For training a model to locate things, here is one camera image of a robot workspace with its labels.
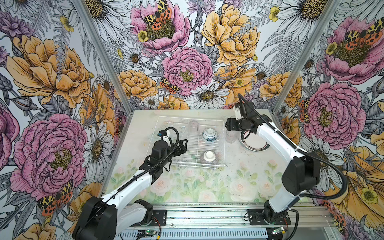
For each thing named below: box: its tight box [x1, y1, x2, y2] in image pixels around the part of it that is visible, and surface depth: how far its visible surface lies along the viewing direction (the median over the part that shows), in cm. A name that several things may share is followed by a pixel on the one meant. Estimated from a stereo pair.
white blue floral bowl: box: [202, 128, 218, 143], surface depth 101 cm
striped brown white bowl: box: [200, 150, 218, 164], surface depth 90 cm
